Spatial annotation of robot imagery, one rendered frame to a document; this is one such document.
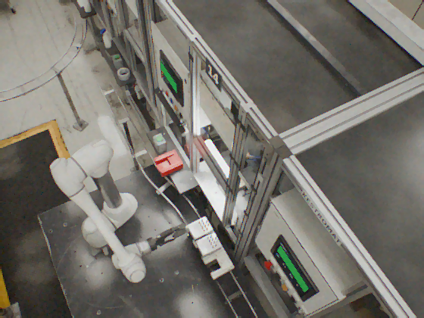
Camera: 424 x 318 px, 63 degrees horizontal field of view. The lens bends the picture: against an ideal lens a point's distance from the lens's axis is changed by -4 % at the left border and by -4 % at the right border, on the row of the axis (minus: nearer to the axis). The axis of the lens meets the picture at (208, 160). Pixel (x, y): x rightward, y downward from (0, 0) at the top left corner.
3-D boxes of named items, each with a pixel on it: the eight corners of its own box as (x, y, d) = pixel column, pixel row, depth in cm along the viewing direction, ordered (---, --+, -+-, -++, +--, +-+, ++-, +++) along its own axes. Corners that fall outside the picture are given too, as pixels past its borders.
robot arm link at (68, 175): (70, 199, 171) (91, 182, 177) (46, 169, 164) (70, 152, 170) (64, 194, 182) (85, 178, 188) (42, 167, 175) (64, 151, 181)
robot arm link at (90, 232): (82, 236, 234) (72, 224, 215) (103, 218, 241) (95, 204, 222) (97, 253, 228) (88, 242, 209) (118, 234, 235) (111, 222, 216)
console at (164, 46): (154, 84, 219) (145, 23, 180) (195, 69, 227) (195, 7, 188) (185, 134, 201) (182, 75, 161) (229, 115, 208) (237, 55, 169)
